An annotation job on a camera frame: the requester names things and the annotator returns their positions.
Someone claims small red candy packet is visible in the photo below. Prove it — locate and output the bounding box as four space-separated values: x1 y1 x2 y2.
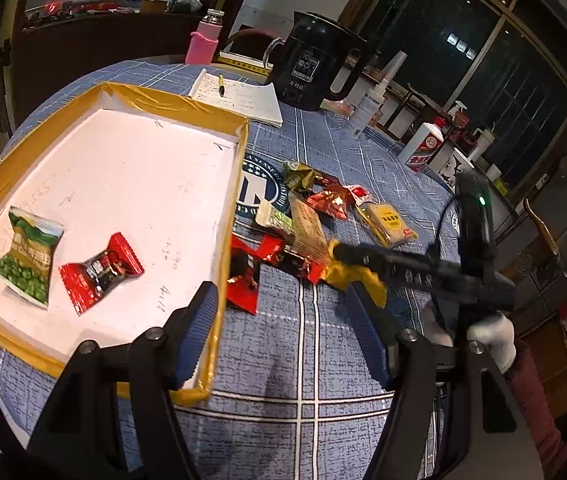
227 235 260 315

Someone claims large yellow cracker pack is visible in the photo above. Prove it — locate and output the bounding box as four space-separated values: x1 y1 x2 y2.
355 202 418 248

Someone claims red black candy packet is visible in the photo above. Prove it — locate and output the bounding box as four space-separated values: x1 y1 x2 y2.
59 232 144 315

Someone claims gold brown biscuit pack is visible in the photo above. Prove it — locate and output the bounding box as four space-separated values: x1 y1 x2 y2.
287 194 389 309

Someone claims red chocolate bar wrapper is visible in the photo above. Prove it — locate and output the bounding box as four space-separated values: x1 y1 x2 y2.
256 234 323 284

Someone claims white red sachet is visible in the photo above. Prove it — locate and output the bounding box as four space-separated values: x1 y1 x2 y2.
345 184 376 207

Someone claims small pale green packet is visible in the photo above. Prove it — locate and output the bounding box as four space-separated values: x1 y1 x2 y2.
255 202 294 237

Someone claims gold green foil snack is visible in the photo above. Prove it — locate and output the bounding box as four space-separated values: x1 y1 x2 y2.
283 160 340 194

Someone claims green pea snack packet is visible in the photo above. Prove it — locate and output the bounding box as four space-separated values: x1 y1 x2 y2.
0 206 64 309

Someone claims dark red foil snack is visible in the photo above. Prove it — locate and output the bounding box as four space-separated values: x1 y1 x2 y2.
305 184 353 221

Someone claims dark red sleeved forearm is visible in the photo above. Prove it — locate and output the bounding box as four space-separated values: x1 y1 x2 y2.
505 341 567 479

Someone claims white gloved right hand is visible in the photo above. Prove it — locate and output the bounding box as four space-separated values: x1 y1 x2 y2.
421 302 517 374

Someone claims wooden chair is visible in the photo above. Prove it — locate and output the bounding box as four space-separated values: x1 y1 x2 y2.
501 197 564 286

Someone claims blue plaid tablecloth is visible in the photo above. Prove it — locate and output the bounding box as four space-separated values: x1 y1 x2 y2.
0 61 449 479

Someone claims white red liquor bottle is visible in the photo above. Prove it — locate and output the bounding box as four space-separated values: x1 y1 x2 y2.
397 118 444 172

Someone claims gold cardboard tray box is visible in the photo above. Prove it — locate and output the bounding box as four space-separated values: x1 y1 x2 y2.
0 80 251 409

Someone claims white tumbler on sill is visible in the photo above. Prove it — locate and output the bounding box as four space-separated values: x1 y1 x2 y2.
469 128 495 162

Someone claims white spray bottle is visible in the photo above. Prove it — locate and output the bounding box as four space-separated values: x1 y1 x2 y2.
349 51 407 139

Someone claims open white notebook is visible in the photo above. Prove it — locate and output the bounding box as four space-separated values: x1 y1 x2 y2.
188 68 283 128

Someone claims black yellow pen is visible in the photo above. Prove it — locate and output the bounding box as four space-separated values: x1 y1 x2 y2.
218 75 226 98

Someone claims black electric kettle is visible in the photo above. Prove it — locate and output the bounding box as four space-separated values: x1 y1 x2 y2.
267 11 375 112

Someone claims pink sleeved water bottle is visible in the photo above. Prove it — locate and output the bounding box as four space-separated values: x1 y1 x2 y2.
184 9 224 65

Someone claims dark wooden sideboard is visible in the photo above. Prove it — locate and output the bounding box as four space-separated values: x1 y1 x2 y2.
11 13 200 125

